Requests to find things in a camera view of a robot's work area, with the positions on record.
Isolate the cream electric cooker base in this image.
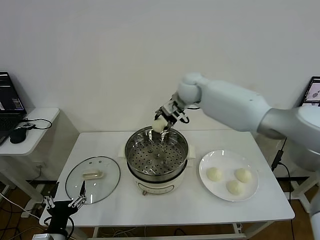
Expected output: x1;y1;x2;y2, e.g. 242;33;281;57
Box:
126;158;195;198

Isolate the white steamed baozi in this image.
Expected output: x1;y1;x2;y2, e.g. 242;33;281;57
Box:
152;119;167;133
226;179;245;196
206;166;223;183
234;167;253;183

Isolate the white table frame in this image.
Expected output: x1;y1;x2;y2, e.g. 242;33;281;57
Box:
93;222;248;240

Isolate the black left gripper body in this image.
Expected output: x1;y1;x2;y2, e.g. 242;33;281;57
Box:
46;199;77;232

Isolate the white round plate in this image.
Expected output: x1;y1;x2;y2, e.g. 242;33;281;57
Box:
199;149;259;203

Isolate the white side table with mouse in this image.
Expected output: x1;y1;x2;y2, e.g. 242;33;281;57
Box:
0;107;61;218

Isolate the grey laptop with light screen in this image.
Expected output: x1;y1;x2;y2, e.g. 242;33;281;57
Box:
296;76;320;108

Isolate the round glass pot lid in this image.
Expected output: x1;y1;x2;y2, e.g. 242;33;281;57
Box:
65;156;121;205

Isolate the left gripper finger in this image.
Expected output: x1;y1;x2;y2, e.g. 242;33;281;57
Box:
68;180;88;209
44;181;61;209

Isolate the stainless steel steamer basket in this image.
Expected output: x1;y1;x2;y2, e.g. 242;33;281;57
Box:
117;126;196;177

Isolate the black laptop with dark screen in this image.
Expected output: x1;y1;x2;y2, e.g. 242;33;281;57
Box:
0;71;28;147

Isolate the black dongle with cable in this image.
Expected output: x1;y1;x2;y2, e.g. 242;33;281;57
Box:
19;118;53;131

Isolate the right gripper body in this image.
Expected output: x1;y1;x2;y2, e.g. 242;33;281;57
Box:
159;99;190;125

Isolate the black computer mouse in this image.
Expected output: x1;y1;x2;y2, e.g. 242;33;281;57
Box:
9;127;27;145

